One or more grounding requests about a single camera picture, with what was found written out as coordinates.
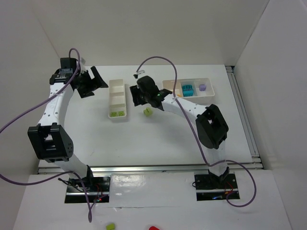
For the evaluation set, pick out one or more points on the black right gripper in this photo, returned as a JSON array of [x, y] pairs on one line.
[[137, 95]]

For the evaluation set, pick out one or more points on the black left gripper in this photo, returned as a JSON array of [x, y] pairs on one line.
[[89, 83]]

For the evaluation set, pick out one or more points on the light green lego stack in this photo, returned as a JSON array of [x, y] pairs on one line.
[[148, 111]]

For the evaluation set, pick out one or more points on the long teal lego brick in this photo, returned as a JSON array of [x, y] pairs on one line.
[[187, 90]]

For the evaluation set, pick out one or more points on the small purple lego brick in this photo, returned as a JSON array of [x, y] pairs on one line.
[[202, 87]]

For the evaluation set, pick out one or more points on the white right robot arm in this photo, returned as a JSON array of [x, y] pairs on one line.
[[206, 122]]

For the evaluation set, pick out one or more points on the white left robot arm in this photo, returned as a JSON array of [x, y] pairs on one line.
[[49, 139]]

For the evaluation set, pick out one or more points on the narrow white compartment tray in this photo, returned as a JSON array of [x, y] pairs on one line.
[[117, 100]]

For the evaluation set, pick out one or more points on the wide white compartment tray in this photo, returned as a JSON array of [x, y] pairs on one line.
[[198, 90]]

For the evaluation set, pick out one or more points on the red object at edge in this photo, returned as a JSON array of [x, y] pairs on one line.
[[153, 228]]

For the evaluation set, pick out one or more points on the green lego on foreground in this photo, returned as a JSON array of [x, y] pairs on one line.
[[110, 226]]

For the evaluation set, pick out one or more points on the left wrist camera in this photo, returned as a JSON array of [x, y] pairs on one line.
[[82, 62]]

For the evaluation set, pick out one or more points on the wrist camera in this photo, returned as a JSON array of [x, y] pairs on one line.
[[138, 73], [82, 62]]

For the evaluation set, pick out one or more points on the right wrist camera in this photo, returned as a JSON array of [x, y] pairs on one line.
[[138, 73]]

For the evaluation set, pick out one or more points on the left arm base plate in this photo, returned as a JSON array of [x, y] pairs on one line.
[[98, 191]]

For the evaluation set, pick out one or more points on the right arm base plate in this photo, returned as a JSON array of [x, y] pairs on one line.
[[207, 189]]

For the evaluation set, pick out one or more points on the aluminium rail front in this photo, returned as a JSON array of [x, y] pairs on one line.
[[164, 168]]

